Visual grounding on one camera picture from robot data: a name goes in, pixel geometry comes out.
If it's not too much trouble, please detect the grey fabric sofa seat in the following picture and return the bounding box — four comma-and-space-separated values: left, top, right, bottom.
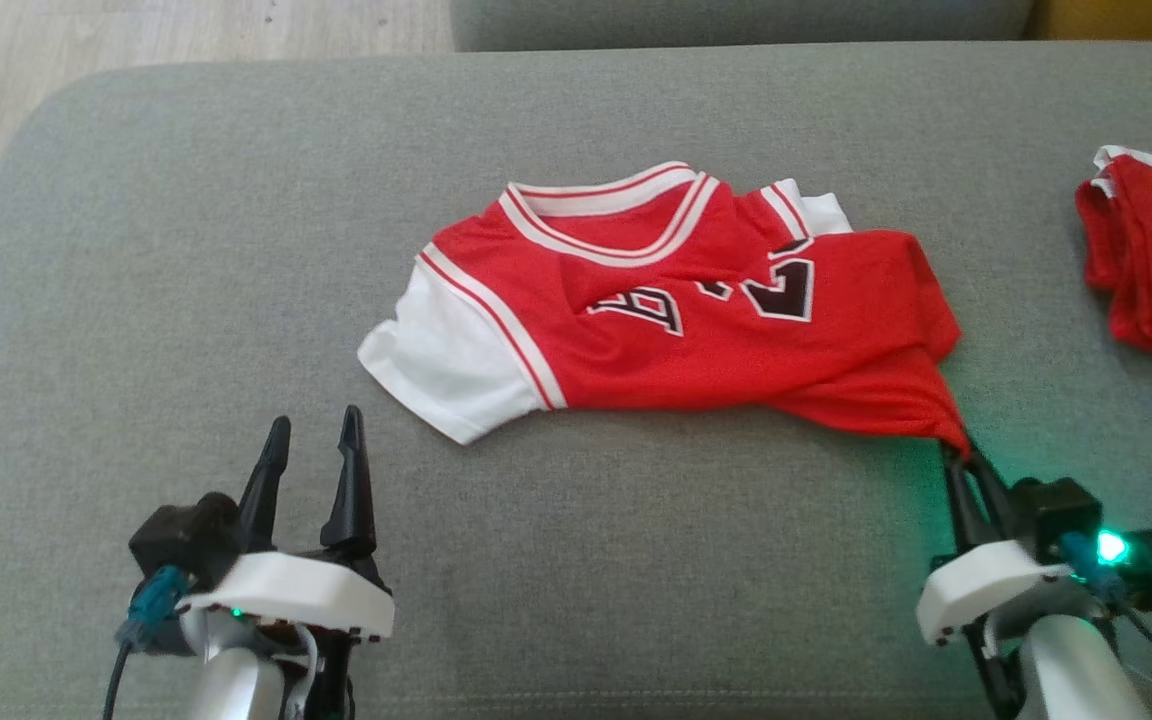
0, 40, 1152, 720

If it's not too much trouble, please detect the blue plug cable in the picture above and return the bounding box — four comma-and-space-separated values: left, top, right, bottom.
1058, 530, 1152, 701
101, 563, 195, 720

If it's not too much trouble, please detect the left blue plug cable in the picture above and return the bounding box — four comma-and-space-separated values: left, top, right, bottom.
101, 563, 195, 720

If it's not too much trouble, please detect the red white basketball jersey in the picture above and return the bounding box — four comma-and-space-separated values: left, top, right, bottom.
357, 160, 972, 453

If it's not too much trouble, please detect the grey sofa back cushion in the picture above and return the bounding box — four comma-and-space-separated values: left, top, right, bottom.
449, 0, 1037, 53

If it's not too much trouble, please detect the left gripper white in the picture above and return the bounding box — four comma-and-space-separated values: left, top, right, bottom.
174, 405, 397, 720

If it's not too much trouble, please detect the right blue plug cable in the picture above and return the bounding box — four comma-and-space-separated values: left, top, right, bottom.
1058, 530, 1152, 701

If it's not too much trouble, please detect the yellow object behind sofa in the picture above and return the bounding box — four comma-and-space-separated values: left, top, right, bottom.
1024, 0, 1152, 44

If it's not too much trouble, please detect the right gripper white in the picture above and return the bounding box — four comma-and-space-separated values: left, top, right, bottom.
914, 442, 1077, 720

